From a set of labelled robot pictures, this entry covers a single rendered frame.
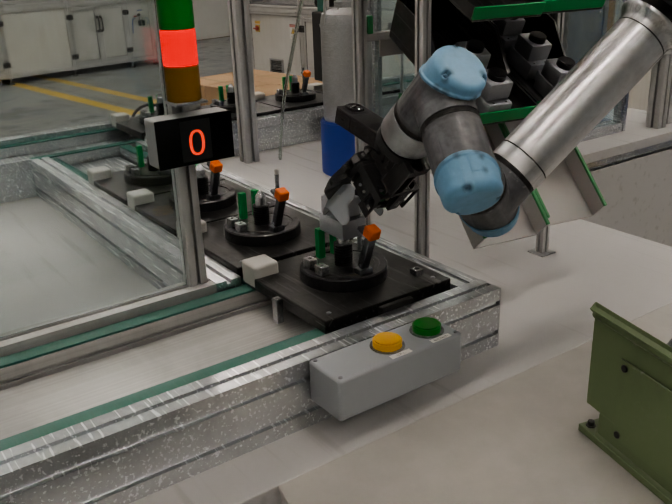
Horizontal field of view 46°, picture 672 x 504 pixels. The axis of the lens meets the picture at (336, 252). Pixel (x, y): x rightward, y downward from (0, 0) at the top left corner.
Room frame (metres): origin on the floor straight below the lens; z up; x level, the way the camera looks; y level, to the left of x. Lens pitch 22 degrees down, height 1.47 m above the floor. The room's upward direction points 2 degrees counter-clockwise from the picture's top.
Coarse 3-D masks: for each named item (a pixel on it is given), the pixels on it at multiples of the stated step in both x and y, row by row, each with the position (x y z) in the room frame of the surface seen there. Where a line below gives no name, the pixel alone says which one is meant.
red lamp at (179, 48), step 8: (160, 32) 1.14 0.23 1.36; (168, 32) 1.13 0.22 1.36; (176, 32) 1.13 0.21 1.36; (184, 32) 1.13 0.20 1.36; (192, 32) 1.14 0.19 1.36; (160, 40) 1.14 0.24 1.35; (168, 40) 1.13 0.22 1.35; (176, 40) 1.13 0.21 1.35; (184, 40) 1.13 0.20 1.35; (192, 40) 1.14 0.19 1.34; (168, 48) 1.13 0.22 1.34; (176, 48) 1.13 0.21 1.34; (184, 48) 1.13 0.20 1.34; (192, 48) 1.14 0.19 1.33; (168, 56) 1.13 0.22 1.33; (176, 56) 1.13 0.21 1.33; (184, 56) 1.13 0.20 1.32; (192, 56) 1.14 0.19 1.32; (168, 64) 1.13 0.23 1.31; (176, 64) 1.13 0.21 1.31; (184, 64) 1.13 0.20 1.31; (192, 64) 1.13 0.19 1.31
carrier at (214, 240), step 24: (240, 192) 1.40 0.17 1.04; (240, 216) 1.40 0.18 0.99; (264, 216) 1.36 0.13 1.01; (288, 216) 1.40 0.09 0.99; (216, 240) 1.34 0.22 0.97; (240, 240) 1.31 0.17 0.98; (264, 240) 1.30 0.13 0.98; (288, 240) 1.32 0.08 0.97; (312, 240) 1.32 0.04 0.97; (240, 264) 1.22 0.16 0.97
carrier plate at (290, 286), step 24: (288, 264) 1.21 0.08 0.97; (408, 264) 1.19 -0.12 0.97; (264, 288) 1.13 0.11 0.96; (288, 288) 1.11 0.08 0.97; (312, 288) 1.11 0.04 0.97; (384, 288) 1.10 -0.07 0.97; (408, 288) 1.10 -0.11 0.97; (432, 288) 1.11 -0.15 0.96; (312, 312) 1.03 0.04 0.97; (336, 312) 1.02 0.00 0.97; (360, 312) 1.03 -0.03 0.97
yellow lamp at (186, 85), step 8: (168, 72) 1.13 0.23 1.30; (176, 72) 1.13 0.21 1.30; (184, 72) 1.13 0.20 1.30; (192, 72) 1.13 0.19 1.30; (168, 80) 1.13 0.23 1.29; (176, 80) 1.13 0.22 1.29; (184, 80) 1.13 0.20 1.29; (192, 80) 1.13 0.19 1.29; (168, 88) 1.13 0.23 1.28; (176, 88) 1.13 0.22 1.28; (184, 88) 1.13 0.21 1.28; (192, 88) 1.13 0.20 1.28; (200, 88) 1.15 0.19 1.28; (168, 96) 1.13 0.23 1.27; (176, 96) 1.13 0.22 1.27; (184, 96) 1.13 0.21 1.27; (192, 96) 1.13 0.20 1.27; (200, 96) 1.15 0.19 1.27
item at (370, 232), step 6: (360, 228) 1.11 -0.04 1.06; (366, 228) 1.09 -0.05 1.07; (372, 228) 1.09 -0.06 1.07; (378, 228) 1.10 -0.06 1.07; (366, 234) 1.09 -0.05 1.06; (372, 234) 1.09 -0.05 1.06; (378, 234) 1.09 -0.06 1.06; (366, 240) 1.10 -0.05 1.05; (372, 240) 1.09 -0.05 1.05; (366, 246) 1.10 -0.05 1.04; (372, 246) 1.10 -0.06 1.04; (366, 252) 1.10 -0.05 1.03; (372, 252) 1.11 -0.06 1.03; (360, 258) 1.11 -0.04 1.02; (366, 258) 1.11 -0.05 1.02; (360, 264) 1.11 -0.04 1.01; (366, 264) 1.11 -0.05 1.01
